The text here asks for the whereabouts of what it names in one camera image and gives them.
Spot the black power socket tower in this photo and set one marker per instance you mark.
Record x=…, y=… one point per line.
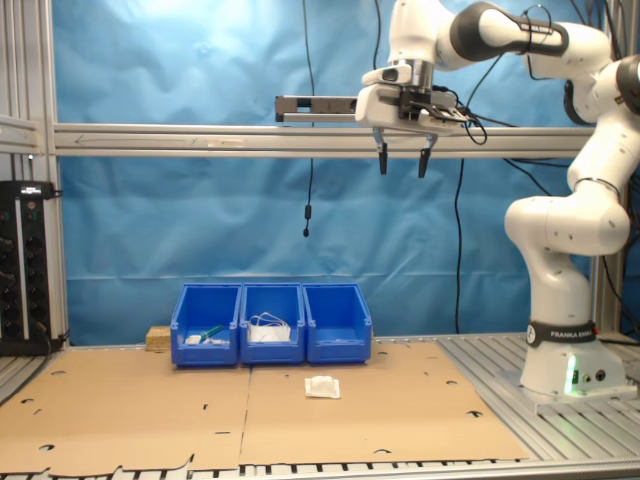
x=30, y=270

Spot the blue bin holding cotton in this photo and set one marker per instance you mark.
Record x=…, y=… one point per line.
x=337, y=350

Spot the black camera box on bracket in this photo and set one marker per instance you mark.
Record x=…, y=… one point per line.
x=440, y=112

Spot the aluminium frame post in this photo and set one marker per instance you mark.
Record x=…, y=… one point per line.
x=607, y=290
x=35, y=60

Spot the horizontal aluminium beam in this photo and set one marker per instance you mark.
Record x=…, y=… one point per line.
x=150, y=140

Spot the brown cardboard sheet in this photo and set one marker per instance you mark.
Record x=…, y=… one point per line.
x=380, y=420
x=125, y=410

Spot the blue bin holding masks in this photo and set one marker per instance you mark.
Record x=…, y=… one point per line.
x=272, y=354

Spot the short aluminium side rail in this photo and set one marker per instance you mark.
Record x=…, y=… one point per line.
x=20, y=132

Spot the long white printed packet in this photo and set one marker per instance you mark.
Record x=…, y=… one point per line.
x=192, y=339

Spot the stack of white masks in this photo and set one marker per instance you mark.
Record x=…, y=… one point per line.
x=270, y=334

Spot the chipboard wood block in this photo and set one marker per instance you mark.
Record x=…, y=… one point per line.
x=159, y=340

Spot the blue bin holding syringes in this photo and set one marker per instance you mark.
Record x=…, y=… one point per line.
x=205, y=356

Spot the white cotton packet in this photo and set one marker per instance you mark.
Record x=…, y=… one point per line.
x=322, y=387

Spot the silver power strip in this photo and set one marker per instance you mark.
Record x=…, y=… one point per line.
x=320, y=106

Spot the green syringe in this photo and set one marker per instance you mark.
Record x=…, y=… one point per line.
x=212, y=331

